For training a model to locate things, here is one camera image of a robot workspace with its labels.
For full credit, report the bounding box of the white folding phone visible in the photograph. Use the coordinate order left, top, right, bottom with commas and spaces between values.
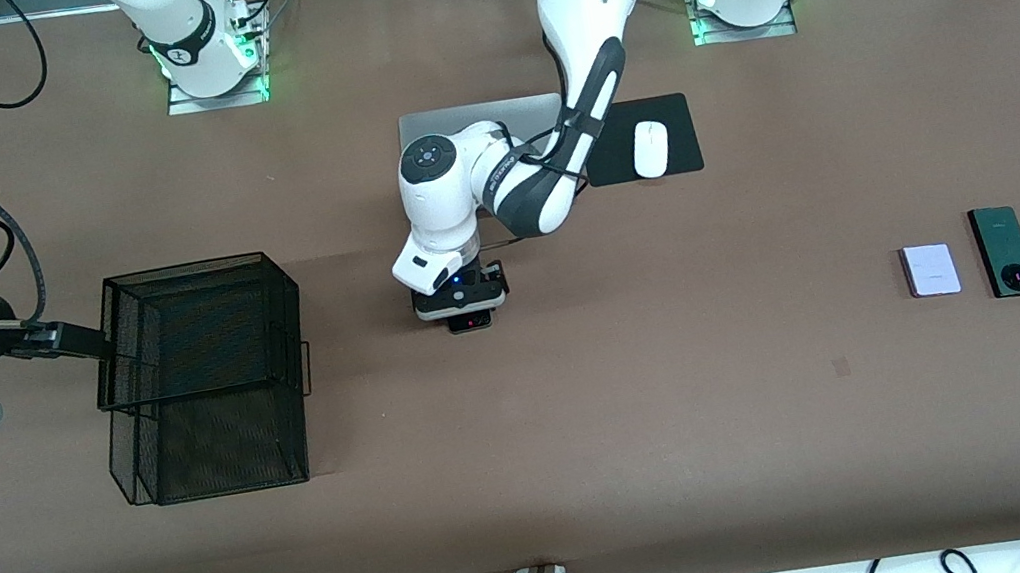
899, 239, 963, 302

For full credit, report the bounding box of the white computer mouse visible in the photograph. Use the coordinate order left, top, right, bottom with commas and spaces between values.
627, 118, 675, 182

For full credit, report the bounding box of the black mesh tray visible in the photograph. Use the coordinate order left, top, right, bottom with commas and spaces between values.
101, 379, 314, 512

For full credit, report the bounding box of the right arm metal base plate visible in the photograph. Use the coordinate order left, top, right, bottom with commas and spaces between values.
163, 60, 273, 118

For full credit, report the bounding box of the black wire mesh basket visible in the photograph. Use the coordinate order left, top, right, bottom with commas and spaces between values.
78, 247, 318, 427

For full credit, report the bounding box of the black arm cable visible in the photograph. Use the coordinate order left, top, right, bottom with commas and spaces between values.
0, 0, 87, 328
473, 20, 624, 248

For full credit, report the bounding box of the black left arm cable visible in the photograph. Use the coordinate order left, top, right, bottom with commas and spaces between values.
473, 20, 624, 248

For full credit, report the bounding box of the black mouse pad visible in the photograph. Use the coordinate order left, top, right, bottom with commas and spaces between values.
573, 90, 706, 190

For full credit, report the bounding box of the black folding phone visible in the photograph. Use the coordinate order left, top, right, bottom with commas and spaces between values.
446, 309, 495, 337

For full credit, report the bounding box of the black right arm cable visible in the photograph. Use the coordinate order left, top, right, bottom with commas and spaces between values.
0, 0, 87, 328

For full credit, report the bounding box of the dark green phone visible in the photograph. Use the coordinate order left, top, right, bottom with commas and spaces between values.
967, 201, 1020, 304

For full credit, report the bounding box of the silver laptop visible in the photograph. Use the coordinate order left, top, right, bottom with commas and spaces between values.
397, 92, 579, 221

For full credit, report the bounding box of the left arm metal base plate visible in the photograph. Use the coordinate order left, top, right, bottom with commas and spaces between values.
687, 0, 799, 51

